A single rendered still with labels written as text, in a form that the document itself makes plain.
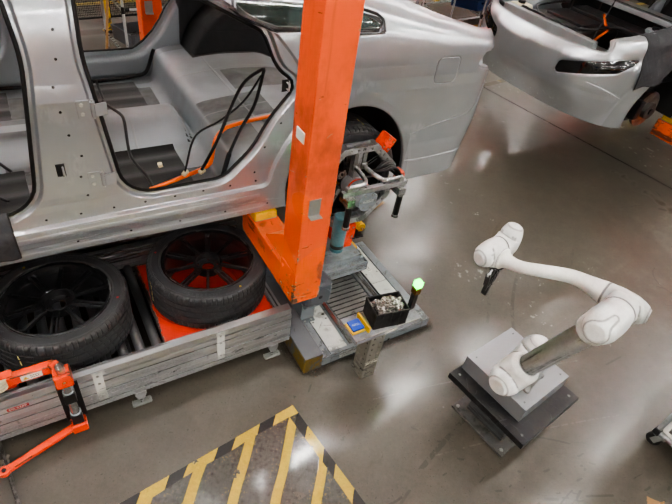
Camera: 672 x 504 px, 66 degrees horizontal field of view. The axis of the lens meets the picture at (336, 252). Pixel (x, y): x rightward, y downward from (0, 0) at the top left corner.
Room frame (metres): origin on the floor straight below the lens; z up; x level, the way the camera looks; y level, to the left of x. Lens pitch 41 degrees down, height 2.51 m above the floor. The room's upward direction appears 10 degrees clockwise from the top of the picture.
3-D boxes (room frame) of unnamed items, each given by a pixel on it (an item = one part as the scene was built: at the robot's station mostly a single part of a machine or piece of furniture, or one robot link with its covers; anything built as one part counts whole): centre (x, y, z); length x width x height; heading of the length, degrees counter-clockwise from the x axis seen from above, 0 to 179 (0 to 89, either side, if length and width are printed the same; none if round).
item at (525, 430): (1.75, -1.07, 0.15); 0.50 x 0.50 x 0.30; 44
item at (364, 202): (2.49, -0.07, 0.85); 0.21 x 0.14 x 0.14; 36
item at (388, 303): (1.93, -0.32, 0.51); 0.20 x 0.14 x 0.13; 117
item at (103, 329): (1.63, 1.32, 0.39); 0.66 x 0.66 x 0.24
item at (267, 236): (2.22, 0.36, 0.69); 0.52 x 0.17 x 0.35; 36
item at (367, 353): (1.90, -0.28, 0.21); 0.10 x 0.10 x 0.42; 36
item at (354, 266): (2.69, 0.08, 0.13); 0.50 x 0.36 x 0.10; 126
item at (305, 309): (2.29, 0.17, 0.26); 0.42 x 0.18 x 0.35; 36
